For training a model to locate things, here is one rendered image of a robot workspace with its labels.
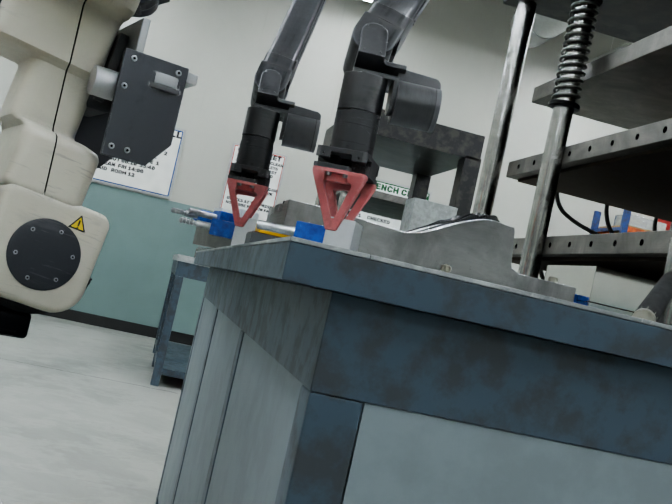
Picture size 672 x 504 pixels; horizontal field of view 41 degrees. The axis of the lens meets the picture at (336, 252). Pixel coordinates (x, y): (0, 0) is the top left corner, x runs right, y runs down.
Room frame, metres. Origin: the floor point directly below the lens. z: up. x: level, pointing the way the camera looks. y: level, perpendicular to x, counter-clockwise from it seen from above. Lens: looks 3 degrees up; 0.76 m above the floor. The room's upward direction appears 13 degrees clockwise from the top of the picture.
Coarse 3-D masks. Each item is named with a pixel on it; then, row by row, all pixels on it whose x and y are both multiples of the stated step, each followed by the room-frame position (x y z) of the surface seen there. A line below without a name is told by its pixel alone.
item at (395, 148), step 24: (384, 120) 5.98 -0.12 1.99; (384, 144) 6.28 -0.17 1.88; (408, 144) 6.08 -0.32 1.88; (432, 144) 6.05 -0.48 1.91; (456, 144) 6.08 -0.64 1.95; (480, 144) 6.11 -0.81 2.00; (408, 168) 7.10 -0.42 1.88; (432, 168) 6.84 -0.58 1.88; (336, 192) 6.41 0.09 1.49; (456, 192) 6.12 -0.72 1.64; (384, 216) 7.21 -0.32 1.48; (408, 216) 5.85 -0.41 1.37; (432, 216) 5.82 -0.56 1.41
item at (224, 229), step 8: (240, 216) 1.49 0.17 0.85; (192, 224) 1.51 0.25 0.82; (200, 224) 1.50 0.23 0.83; (208, 224) 1.51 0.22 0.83; (216, 224) 1.49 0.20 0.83; (224, 224) 1.49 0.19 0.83; (232, 224) 1.49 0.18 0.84; (248, 224) 1.49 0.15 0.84; (216, 232) 1.49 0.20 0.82; (224, 232) 1.49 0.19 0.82; (232, 232) 1.49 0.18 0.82; (240, 232) 1.49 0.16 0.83; (232, 240) 1.49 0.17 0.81; (240, 240) 1.49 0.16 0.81
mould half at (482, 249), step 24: (288, 216) 1.39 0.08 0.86; (312, 216) 1.39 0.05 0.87; (360, 240) 1.41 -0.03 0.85; (384, 240) 1.42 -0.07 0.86; (408, 240) 1.42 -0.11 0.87; (432, 240) 1.43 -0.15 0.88; (456, 240) 1.44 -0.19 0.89; (480, 240) 1.45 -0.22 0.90; (504, 240) 1.45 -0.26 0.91; (432, 264) 1.43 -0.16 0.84; (456, 264) 1.44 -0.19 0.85; (480, 264) 1.45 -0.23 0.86; (504, 264) 1.46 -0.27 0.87; (528, 288) 1.46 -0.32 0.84; (552, 288) 1.47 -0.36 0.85
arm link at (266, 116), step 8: (256, 104) 1.51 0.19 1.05; (248, 112) 1.50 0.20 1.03; (256, 112) 1.49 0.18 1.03; (264, 112) 1.49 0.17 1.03; (272, 112) 1.49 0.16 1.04; (280, 112) 1.50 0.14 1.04; (248, 120) 1.50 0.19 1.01; (256, 120) 1.49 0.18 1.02; (264, 120) 1.49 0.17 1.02; (272, 120) 1.50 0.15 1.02; (248, 128) 1.49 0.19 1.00; (256, 128) 1.49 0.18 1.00; (264, 128) 1.49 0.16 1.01; (272, 128) 1.50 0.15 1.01; (264, 136) 1.49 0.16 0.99; (272, 136) 1.50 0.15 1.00; (280, 136) 1.51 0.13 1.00
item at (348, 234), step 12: (264, 228) 1.15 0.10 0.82; (276, 228) 1.15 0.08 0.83; (288, 228) 1.14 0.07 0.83; (300, 228) 1.12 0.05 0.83; (312, 228) 1.12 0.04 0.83; (324, 228) 1.12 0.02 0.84; (348, 228) 1.11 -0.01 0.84; (360, 228) 1.14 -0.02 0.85; (312, 240) 1.12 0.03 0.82; (324, 240) 1.11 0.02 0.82; (336, 240) 1.11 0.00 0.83; (348, 240) 1.11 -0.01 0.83
